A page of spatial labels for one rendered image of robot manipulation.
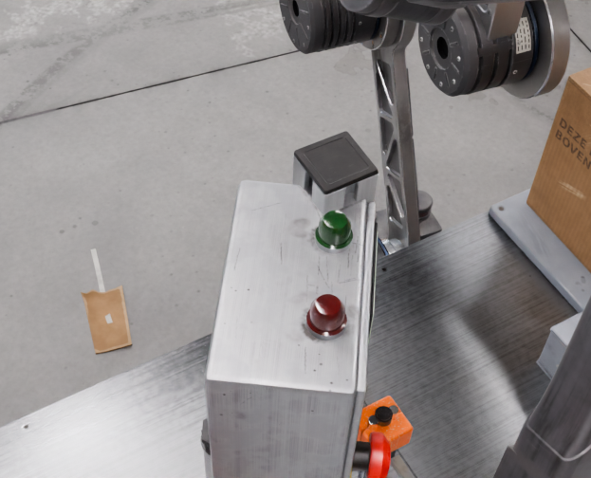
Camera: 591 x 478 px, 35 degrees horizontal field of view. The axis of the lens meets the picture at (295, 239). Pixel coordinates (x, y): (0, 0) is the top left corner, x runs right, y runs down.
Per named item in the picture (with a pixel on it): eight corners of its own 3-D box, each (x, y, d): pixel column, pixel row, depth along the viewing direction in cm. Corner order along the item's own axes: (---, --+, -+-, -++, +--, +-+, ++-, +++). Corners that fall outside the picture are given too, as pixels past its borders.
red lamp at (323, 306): (304, 338, 59) (305, 317, 57) (307, 304, 61) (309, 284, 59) (345, 341, 59) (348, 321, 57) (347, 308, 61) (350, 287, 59)
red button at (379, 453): (350, 467, 68) (392, 471, 68) (353, 420, 70) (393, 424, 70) (346, 489, 71) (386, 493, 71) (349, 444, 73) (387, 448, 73)
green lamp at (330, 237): (313, 251, 64) (314, 229, 62) (316, 223, 65) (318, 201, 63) (351, 255, 64) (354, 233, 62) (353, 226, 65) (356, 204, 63)
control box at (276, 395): (212, 507, 72) (202, 379, 57) (241, 323, 83) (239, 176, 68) (345, 521, 71) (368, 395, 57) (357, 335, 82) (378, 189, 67)
